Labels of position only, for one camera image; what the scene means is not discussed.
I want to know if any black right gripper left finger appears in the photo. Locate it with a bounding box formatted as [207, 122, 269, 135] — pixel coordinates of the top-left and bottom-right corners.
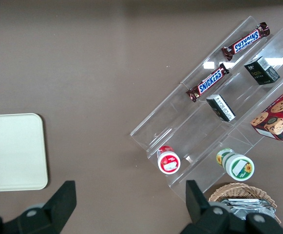
[0, 180, 77, 234]

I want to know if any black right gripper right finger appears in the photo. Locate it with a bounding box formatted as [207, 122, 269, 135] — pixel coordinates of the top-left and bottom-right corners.
[180, 180, 283, 234]

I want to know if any light tan wicker basket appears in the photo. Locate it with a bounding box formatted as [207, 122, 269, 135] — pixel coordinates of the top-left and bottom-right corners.
[208, 183, 282, 225]

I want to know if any beige plastic tray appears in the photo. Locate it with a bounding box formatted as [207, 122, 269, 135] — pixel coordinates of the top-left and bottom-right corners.
[0, 113, 49, 193]

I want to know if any aluminium foil container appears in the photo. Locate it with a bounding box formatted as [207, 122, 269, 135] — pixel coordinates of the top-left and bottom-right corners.
[218, 198, 277, 221]

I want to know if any green lidded cup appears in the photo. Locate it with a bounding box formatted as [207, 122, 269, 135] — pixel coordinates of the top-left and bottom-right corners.
[215, 148, 255, 181]

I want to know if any red lidded cup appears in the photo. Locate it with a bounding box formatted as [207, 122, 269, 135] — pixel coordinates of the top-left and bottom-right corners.
[155, 145, 181, 175]

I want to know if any clear acrylic stepped stand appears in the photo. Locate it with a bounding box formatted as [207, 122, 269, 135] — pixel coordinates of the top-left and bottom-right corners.
[130, 16, 283, 203]

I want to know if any small black box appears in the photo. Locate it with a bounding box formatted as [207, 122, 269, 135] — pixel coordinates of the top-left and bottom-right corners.
[206, 94, 236, 122]
[243, 56, 281, 86]

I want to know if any red tartan cookie box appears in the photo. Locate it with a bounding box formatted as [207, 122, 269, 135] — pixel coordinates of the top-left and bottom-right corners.
[250, 82, 283, 141]

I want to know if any Snickers chocolate bar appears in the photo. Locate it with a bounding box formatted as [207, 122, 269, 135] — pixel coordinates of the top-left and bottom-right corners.
[221, 21, 271, 61]
[186, 62, 230, 102]

